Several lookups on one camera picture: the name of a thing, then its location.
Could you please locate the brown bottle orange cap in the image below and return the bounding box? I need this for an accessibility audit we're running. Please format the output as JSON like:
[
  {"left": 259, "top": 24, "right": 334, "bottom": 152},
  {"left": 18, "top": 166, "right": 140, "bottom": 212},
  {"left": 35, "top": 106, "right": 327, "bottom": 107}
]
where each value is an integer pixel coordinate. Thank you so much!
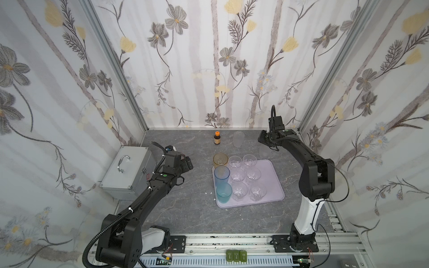
[{"left": 213, "top": 131, "right": 221, "bottom": 145}]

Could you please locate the clear faceted glass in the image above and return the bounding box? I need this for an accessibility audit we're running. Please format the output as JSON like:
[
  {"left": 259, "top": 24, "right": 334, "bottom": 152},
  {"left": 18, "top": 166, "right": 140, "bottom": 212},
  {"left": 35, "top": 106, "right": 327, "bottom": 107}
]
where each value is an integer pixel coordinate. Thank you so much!
[
  {"left": 228, "top": 156, "right": 243, "bottom": 168},
  {"left": 250, "top": 183, "right": 267, "bottom": 202},
  {"left": 245, "top": 166, "right": 261, "bottom": 185},
  {"left": 231, "top": 182, "right": 248, "bottom": 202},
  {"left": 230, "top": 167, "right": 246, "bottom": 182},
  {"left": 242, "top": 154, "right": 258, "bottom": 168}
]

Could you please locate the aluminium rail frame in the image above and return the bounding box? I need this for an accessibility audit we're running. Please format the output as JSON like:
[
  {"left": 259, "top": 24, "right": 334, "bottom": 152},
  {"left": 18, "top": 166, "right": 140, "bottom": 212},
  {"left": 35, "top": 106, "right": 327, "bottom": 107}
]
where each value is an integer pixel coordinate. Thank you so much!
[{"left": 124, "top": 233, "right": 375, "bottom": 268}]

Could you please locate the yellow plastic cup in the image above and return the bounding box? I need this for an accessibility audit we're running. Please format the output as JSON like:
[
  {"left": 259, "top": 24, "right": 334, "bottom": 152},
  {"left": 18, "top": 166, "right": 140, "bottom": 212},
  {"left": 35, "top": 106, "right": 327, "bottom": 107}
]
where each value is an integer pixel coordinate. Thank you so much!
[{"left": 213, "top": 153, "right": 229, "bottom": 168}]

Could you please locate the teal plastic cup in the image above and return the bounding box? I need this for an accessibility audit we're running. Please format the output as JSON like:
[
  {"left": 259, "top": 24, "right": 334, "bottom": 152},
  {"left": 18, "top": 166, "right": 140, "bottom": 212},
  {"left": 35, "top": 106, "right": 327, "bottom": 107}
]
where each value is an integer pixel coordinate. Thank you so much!
[{"left": 216, "top": 183, "right": 232, "bottom": 204}]

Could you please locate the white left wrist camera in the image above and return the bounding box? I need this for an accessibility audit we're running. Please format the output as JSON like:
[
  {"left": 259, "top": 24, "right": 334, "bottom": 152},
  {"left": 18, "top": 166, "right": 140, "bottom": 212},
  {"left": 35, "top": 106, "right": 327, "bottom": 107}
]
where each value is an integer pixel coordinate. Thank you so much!
[{"left": 165, "top": 145, "right": 177, "bottom": 153}]

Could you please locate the silver metal case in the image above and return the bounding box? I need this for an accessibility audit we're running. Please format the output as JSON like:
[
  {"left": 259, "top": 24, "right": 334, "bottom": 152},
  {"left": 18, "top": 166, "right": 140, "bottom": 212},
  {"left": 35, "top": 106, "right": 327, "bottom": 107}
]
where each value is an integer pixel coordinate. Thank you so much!
[{"left": 100, "top": 146, "right": 156, "bottom": 201}]

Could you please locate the blue plastic cup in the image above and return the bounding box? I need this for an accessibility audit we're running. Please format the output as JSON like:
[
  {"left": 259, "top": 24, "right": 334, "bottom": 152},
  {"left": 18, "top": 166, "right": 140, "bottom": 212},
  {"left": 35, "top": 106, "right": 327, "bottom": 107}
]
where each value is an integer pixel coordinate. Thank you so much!
[{"left": 213, "top": 165, "right": 230, "bottom": 187}]

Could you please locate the green connector block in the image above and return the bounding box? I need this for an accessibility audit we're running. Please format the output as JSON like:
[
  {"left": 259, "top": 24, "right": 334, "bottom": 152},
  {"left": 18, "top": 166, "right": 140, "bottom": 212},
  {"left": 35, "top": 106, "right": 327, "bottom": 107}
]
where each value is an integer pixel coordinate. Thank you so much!
[{"left": 226, "top": 250, "right": 248, "bottom": 263}]

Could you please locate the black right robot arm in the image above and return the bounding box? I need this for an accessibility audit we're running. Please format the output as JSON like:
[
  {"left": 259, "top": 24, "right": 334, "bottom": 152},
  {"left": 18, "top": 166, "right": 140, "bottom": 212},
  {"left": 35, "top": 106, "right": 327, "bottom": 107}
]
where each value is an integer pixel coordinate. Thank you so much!
[{"left": 258, "top": 116, "right": 335, "bottom": 252}]

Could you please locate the lilac plastic tray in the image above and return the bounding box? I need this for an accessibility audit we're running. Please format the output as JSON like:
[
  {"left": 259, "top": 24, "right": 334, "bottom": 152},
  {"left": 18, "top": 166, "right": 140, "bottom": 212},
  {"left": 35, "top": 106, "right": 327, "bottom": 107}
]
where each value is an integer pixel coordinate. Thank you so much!
[{"left": 213, "top": 160, "right": 285, "bottom": 208}]

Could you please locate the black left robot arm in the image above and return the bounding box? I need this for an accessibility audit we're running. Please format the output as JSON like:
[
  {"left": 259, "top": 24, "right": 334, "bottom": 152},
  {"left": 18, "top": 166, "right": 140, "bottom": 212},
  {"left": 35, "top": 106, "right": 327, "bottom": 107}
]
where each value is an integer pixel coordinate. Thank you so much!
[{"left": 82, "top": 145, "right": 193, "bottom": 268}]

